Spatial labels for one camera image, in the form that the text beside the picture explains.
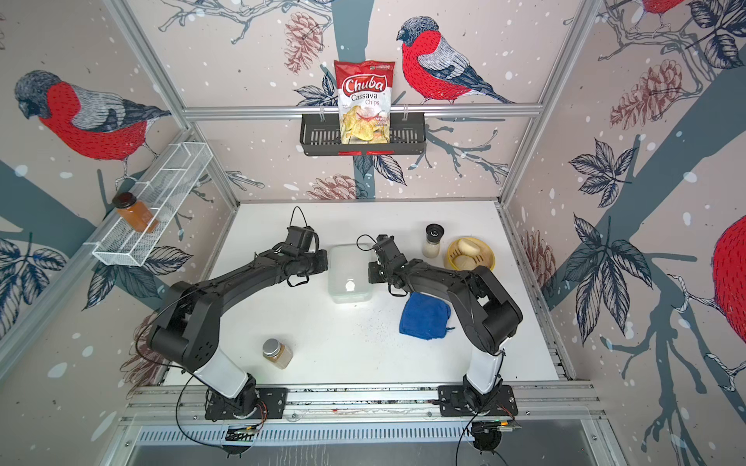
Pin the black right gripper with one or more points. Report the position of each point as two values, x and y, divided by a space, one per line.
372 272

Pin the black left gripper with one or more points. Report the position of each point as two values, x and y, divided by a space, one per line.
323 261

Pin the translucent plastic lunch box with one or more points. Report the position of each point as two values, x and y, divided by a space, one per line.
348 281

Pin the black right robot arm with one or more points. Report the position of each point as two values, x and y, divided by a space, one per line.
489 316

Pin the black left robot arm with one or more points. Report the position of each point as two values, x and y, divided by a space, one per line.
188 328

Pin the blue microfibre cloth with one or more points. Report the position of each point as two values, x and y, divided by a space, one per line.
425 317

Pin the salt grinder black top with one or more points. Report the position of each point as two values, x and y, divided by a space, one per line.
433 235

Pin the yellow bowl with dumplings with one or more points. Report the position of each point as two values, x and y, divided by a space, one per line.
467 253

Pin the small jar silver lid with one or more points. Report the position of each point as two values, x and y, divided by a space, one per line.
277 353

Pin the orange sauce bottle black cap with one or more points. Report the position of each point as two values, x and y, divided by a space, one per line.
135 213

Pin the red cassava chips bag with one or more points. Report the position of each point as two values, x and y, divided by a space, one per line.
364 100

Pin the black wire wall basket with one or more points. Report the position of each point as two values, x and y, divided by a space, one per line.
321 137

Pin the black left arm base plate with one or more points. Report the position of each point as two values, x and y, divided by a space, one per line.
254 403

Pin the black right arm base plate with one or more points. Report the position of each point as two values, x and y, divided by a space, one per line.
461 400

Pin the clear acrylic wall shelf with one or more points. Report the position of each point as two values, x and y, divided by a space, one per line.
163 195

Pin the aluminium front rail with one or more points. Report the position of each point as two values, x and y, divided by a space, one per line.
355 403

